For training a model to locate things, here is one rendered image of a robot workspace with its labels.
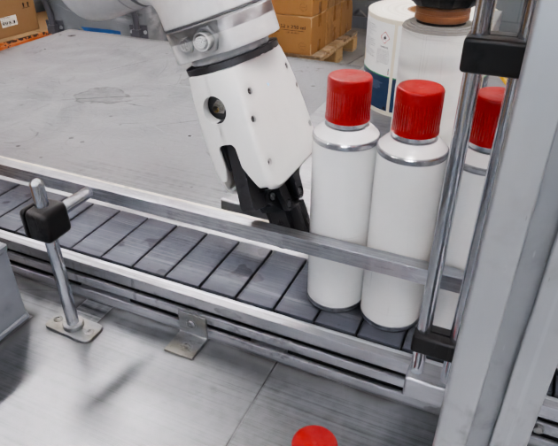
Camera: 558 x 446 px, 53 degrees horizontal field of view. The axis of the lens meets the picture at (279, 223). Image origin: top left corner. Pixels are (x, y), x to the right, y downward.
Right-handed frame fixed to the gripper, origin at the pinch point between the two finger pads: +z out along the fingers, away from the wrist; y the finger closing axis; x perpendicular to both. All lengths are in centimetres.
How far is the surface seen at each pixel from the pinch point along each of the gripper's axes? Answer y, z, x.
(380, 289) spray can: -3.1, 5.1, -7.9
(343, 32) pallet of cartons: 376, 35, 136
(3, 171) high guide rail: -4.3, -11.1, 27.4
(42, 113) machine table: 32, -11, 63
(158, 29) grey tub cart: 180, -14, 146
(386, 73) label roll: 45.1, -1.1, 3.1
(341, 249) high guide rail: -4.3, 0.4, -6.3
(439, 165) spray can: -1.7, -4.5, -14.4
